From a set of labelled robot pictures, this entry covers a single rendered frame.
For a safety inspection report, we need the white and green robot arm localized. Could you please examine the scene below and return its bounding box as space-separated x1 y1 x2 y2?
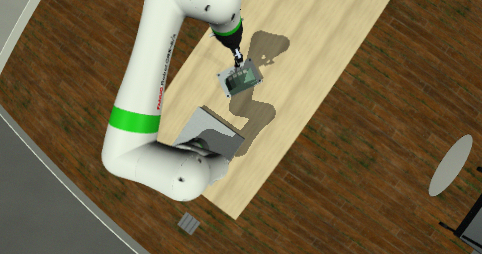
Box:
102 0 244 201

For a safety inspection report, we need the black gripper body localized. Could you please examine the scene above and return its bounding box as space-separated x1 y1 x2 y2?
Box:
222 35 242 52

